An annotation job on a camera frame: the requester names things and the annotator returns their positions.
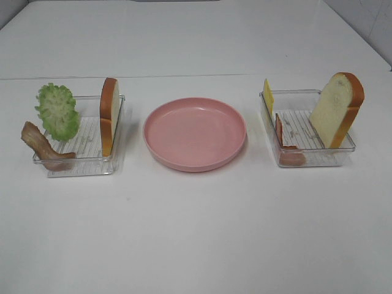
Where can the brown bacon strip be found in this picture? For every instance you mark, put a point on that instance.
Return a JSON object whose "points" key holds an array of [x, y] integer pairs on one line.
{"points": [[39, 144]]}

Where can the pink round plate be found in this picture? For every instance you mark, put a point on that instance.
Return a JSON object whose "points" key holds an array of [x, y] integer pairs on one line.
{"points": [[194, 134]]}

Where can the bread slice from tray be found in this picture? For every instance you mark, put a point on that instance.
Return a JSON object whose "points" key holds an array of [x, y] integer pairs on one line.
{"points": [[109, 111]]}

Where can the clear plastic tray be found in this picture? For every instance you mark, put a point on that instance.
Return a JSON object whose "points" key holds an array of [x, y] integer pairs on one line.
{"points": [[294, 108], [86, 144]]}

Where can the clear plastic tray left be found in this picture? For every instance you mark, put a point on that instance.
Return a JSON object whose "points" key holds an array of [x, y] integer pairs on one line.
{"points": [[86, 144]]}

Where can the clear plastic tray right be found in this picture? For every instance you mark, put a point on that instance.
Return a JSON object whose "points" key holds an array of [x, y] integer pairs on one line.
{"points": [[294, 108]]}

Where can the green lettuce leaf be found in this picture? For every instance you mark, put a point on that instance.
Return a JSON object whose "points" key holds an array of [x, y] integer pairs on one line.
{"points": [[56, 109]]}

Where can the yellow cheese slice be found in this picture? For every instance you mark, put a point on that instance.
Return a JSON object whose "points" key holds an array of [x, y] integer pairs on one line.
{"points": [[268, 97]]}

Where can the bread slice in right tray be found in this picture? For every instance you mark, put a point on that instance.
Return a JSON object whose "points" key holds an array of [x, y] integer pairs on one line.
{"points": [[337, 108]]}

